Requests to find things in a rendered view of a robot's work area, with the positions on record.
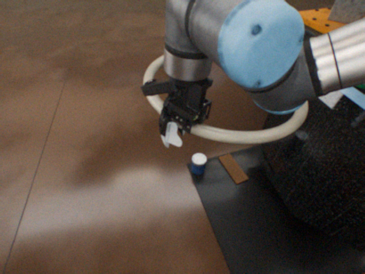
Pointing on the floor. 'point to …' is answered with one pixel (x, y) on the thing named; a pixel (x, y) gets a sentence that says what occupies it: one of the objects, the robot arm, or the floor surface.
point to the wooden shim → (233, 168)
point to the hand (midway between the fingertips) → (173, 136)
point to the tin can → (198, 163)
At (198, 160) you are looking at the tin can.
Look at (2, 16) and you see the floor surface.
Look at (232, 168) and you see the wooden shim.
